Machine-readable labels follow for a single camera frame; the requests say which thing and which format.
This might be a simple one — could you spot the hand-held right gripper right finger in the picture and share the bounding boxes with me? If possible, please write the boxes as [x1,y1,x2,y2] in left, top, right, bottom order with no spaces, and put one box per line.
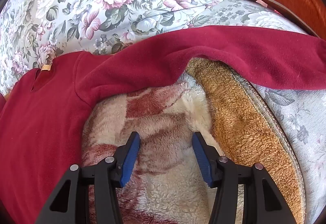
[192,132,298,224]

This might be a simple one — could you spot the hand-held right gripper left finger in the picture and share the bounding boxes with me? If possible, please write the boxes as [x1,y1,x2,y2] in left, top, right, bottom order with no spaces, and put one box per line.
[35,131,141,224]

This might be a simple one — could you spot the dark red fleece sweater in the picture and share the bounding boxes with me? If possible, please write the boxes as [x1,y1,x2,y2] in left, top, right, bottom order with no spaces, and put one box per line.
[0,25,326,224]

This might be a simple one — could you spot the plush floral blanket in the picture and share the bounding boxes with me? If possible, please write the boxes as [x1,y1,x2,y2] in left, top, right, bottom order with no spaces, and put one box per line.
[81,57,306,224]

